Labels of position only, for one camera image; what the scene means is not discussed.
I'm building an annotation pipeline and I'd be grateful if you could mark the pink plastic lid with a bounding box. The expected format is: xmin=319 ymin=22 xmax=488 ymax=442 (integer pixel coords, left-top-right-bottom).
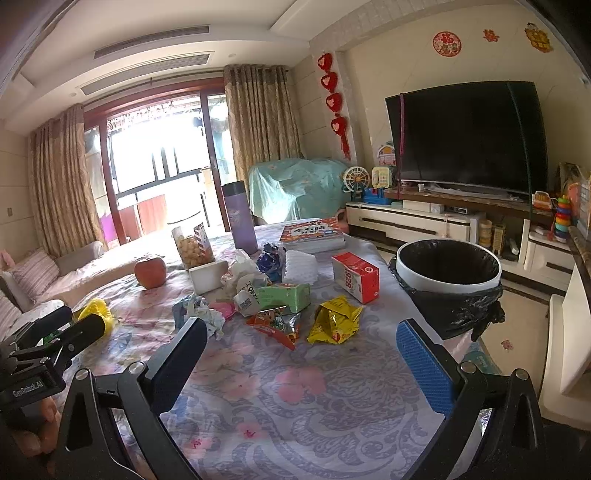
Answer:
xmin=209 ymin=301 xmax=236 ymax=320

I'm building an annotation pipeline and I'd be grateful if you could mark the white foam block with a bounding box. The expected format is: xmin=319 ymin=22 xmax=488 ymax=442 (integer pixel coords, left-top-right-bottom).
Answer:
xmin=188 ymin=260 xmax=228 ymax=295

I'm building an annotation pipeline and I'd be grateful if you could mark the orange snack wrapper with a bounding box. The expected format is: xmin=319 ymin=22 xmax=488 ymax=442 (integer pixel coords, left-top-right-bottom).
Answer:
xmin=246 ymin=306 xmax=301 ymax=351

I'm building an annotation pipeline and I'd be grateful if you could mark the white red plastic bag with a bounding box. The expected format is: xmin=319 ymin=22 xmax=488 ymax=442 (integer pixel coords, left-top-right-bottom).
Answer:
xmin=221 ymin=249 xmax=271 ymax=297

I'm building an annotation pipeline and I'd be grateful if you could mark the yellow snack wrapper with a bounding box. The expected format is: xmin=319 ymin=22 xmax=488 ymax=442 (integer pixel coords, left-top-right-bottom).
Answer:
xmin=307 ymin=296 xmax=363 ymax=345

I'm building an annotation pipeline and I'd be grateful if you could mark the green tissue pack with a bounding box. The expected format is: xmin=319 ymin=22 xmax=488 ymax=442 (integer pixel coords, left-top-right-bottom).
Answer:
xmin=256 ymin=283 xmax=311 ymax=313

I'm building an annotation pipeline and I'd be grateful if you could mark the blue plastic bag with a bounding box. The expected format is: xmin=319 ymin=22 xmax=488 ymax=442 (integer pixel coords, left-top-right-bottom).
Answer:
xmin=256 ymin=242 xmax=286 ymax=283

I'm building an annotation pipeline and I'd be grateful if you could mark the red white carton box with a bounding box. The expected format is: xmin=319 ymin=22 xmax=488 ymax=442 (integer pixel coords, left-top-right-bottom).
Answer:
xmin=332 ymin=252 xmax=380 ymax=304

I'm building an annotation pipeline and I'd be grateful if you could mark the white blue snack bag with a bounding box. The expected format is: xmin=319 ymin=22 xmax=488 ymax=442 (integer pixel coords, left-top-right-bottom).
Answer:
xmin=233 ymin=280 xmax=264 ymax=318

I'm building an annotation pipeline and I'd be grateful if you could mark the white trash bin black liner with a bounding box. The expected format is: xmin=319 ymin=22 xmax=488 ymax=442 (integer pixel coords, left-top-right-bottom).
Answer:
xmin=389 ymin=239 xmax=506 ymax=341

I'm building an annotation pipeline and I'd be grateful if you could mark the person's left hand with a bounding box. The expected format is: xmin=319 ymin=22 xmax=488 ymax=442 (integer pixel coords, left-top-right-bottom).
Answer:
xmin=12 ymin=397 xmax=61 ymax=457

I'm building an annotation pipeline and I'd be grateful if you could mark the pink striped sofa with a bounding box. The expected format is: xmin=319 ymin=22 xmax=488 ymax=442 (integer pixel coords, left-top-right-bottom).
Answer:
xmin=0 ymin=239 xmax=139 ymax=338

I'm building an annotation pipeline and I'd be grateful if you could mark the yellow toy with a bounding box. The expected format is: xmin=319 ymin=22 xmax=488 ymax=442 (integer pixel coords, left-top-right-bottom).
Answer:
xmin=77 ymin=298 xmax=115 ymax=336

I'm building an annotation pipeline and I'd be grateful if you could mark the red apple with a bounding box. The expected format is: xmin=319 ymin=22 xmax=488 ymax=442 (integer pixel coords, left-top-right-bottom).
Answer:
xmin=134 ymin=257 xmax=167 ymax=290

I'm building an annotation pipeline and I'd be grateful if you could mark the left beige curtain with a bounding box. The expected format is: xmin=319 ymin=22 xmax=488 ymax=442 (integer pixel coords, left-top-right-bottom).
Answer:
xmin=27 ymin=104 xmax=104 ymax=257

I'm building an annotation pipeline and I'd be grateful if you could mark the beige curtain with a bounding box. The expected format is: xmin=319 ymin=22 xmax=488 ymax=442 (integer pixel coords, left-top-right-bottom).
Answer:
xmin=223 ymin=64 xmax=304 ymax=181
xmin=27 ymin=104 xmax=104 ymax=257

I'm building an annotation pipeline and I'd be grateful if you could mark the floral tablecloth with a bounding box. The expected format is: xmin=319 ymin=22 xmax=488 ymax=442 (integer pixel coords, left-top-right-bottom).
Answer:
xmin=66 ymin=237 xmax=444 ymax=479

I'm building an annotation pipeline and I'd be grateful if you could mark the clear snack jar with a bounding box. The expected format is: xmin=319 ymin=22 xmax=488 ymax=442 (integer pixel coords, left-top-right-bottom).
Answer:
xmin=171 ymin=223 xmax=214 ymax=270

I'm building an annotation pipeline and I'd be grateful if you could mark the white TV cabinet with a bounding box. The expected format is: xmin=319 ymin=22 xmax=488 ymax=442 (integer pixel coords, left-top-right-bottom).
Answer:
xmin=346 ymin=200 xmax=575 ymax=292

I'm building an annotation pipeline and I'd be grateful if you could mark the purple thermos bottle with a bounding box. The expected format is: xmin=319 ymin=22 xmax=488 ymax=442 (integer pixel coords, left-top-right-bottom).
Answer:
xmin=222 ymin=181 xmax=259 ymax=255

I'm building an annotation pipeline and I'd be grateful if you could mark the stack of children's books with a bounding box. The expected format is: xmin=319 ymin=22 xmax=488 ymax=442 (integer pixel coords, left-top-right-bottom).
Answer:
xmin=280 ymin=218 xmax=346 ymax=254

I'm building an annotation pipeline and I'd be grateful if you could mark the teal covered armchair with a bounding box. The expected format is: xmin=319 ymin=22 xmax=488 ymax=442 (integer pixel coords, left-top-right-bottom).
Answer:
xmin=248 ymin=158 xmax=348 ymax=224

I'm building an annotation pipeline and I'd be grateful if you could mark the toy telephone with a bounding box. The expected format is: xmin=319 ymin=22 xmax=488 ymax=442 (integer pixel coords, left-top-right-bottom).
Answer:
xmin=372 ymin=166 xmax=394 ymax=189

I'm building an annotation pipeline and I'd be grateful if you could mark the toy ferris wheel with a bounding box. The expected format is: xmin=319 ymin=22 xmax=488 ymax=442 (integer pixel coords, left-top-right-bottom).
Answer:
xmin=342 ymin=166 xmax=372 ymax=194

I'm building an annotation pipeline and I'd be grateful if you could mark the black flat television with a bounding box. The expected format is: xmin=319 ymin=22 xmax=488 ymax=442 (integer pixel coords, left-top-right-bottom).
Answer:
xmin=386 ymin=81 xmax=548 ymax=195

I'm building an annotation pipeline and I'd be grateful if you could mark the right beige curtain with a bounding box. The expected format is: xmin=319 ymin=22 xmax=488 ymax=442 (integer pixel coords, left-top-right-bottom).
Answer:
xmin=223 ymin=64 xmax=304 ymax=181

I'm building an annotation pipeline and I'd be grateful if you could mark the red heart hanging decoration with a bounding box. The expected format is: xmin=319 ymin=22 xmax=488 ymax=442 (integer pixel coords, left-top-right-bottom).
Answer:
xmin=317 ymin=52 xmax=351 ymax=161

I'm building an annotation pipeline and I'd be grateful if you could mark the round red paper cutout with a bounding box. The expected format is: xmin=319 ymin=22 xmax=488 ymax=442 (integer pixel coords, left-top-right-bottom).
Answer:
xmin=432 ymin=31 xmax=462 ymax=58

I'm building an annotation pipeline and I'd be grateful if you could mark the rainbow stacking ring toy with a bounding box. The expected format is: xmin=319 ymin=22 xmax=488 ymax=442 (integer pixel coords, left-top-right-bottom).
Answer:
xmin=553 ymin=195 xmax=572 ymax=243

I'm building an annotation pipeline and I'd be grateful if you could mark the yellow wall sticker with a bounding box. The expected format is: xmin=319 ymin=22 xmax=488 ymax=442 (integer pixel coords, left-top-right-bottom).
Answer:
xmin=524 ymin=22 xmax=553 ymax=53

